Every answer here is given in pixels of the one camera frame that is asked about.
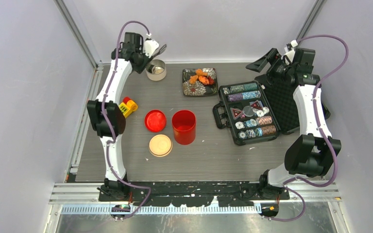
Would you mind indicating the aluminium front rail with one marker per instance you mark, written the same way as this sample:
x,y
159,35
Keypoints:
x,y
83,198

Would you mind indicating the orange fried food piece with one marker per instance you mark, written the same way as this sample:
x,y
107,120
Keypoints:
x,y
193,79

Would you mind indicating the orange fried food top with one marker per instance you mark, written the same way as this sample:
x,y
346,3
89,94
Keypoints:
x,y
200,72

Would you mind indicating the red round lid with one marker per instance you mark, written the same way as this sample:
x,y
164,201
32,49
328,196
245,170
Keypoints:
x,y
155,121

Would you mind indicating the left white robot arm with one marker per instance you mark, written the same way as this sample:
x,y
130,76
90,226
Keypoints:
x,y
106,118

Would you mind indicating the beige round metal bowl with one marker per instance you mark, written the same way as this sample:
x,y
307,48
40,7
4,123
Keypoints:
x,y
156,70

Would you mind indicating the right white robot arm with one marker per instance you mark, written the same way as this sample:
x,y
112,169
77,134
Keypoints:
x,y
315,150

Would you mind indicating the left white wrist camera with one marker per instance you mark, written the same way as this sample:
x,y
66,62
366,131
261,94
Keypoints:
x,y
150,46

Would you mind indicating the yellow red toy block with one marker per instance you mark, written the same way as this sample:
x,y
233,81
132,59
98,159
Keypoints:
x,y
127,106

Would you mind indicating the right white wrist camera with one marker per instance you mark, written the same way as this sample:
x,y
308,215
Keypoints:
x,y
291,48

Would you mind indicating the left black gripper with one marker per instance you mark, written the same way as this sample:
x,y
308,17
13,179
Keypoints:
x,y
140,69

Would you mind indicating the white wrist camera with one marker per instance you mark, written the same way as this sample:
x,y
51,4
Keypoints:
x,y
291,48
150,46

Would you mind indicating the black floral square plate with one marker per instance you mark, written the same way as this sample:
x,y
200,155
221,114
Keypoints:
x,y
198,89

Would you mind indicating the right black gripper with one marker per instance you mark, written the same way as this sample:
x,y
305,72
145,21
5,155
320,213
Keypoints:
x,y
272,57

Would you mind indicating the beige round inner lid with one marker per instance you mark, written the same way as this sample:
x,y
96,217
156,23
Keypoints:
x,y
160,145

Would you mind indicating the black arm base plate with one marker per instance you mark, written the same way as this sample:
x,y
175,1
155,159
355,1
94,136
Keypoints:
x,y
190,194

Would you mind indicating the black poker chip case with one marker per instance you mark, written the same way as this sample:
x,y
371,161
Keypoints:
x,y
256,111

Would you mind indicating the red cylindrical container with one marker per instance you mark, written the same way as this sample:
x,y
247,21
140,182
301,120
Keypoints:
x,y
184,127

